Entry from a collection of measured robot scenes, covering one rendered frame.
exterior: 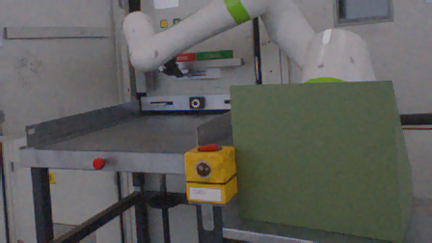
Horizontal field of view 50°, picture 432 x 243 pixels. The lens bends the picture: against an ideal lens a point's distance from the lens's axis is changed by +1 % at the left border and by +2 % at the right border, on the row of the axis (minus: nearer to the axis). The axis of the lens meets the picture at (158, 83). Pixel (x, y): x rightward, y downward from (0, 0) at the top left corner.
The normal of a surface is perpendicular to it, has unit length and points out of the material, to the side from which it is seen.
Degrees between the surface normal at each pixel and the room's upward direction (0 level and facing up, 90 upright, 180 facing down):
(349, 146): 90
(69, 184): 90
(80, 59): 90
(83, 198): 90
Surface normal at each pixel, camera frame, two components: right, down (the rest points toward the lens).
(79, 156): -0.44, 0.08
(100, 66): 0.71, -0.02
